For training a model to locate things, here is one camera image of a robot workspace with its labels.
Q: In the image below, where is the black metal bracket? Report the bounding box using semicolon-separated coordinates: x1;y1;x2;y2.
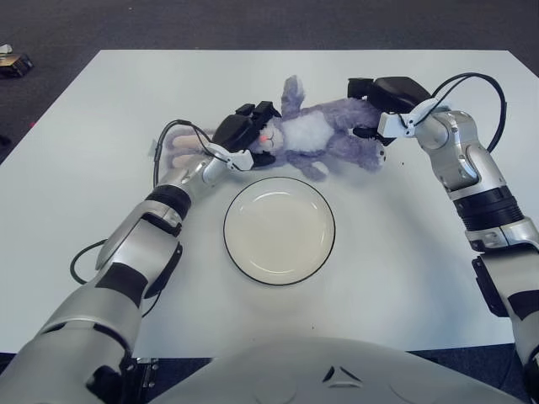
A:
134;357;159;391

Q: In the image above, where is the white plate with black rim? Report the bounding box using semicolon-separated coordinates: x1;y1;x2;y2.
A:
222;176;337;288

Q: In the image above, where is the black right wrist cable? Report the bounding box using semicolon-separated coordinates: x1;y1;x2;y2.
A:
429;72;506;152

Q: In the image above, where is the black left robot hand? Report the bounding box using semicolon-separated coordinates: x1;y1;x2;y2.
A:
212;100;282;167

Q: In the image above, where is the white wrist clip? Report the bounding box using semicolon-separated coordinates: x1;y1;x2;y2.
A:
205;141;254;172
376;98;441;140

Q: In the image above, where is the purple plush bunny doll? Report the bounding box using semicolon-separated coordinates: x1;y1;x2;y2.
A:
162;74;387;182

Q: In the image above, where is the grey robot torso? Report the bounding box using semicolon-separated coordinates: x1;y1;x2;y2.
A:
149;336;527;404

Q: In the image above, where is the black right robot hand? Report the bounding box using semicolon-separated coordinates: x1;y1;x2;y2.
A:
345;75;435;146

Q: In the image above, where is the black and yellow floor box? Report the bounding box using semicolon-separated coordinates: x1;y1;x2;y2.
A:
0;43;35;79

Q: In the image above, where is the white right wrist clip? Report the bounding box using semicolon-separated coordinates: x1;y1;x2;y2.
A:
376;98;441;140

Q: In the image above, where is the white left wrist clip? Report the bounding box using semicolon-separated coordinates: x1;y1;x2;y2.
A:
205;141;254;172

